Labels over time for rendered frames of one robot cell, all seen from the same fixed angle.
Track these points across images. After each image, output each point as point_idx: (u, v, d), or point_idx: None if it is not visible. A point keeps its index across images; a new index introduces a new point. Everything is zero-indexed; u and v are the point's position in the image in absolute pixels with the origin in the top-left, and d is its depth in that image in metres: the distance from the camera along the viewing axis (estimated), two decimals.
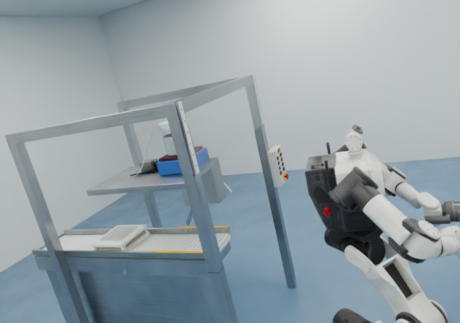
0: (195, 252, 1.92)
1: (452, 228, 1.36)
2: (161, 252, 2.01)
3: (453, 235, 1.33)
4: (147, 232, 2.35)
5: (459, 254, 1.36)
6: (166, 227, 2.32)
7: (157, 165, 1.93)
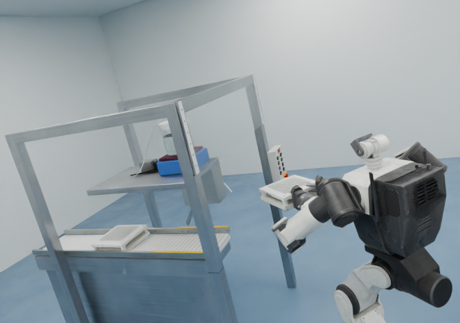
0: (195, 252, 1.92)
1: None
2: (161, 252, 2.01)
3: None
4: (147, 232, 2.35)
5: None
6: (166, 227, 2.32)
7: (157, 165, 1.93)
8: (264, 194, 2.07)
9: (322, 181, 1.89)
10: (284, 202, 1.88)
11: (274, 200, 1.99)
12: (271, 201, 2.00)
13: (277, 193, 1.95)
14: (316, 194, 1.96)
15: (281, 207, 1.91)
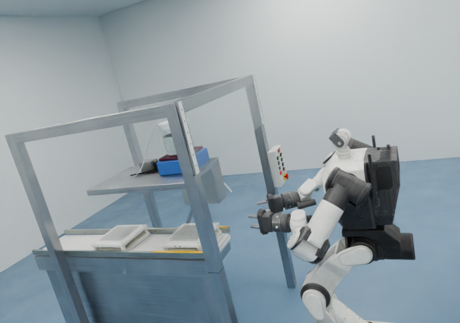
0: (195, 252, 1.92)
1: (306, 181, 1.99)
2: (161, 252, 2.01)
3: None
4: (147, 232, 2.35)
5: None
6: (166, 227, 2.32)
7: (157, 165, 1.93)
8: (168, 249, 2.03)
9: (274, 197, 1.94)
10: (200, 248, 1.93)
11: (183, 250, 1.99)
12: None
13: (187, 242, 1.97)
14: (218, 234, 2.10)
15: None
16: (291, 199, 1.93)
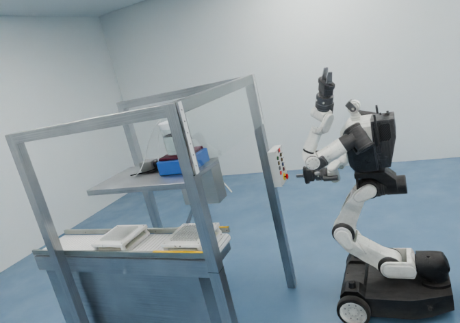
0: (195, 252, 1.92)
1: (331, 162, 2.56)
2: (161, 252, 2.01)
3: None
4: (147, 232, 2.35)
5: (339, 176, 2.55)
6: (166, 227, 2.32)
7: (157, 165, 1.93)
8: (168, 249, 2.03)
9: None
10: (200, 248, 1.93)
11: (183, 250, 1.99)
12: None
13: (187, 242, 1.97)
14: (218, 234, 2.10)
15: None
16: None
